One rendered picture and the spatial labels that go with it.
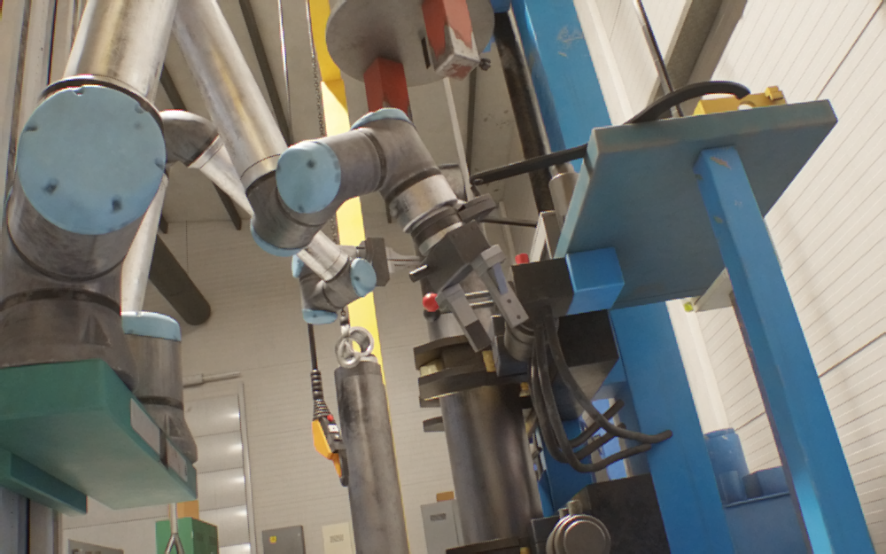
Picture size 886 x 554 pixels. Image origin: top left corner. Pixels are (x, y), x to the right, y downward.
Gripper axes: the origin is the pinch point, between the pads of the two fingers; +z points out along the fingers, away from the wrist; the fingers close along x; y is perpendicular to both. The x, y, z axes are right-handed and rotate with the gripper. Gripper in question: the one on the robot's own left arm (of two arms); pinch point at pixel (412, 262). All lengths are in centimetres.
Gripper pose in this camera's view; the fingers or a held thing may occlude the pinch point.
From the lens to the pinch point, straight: 224.1
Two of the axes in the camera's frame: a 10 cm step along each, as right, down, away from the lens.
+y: -3.6, 4.3, 8.3
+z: 9.2, 0.1, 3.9
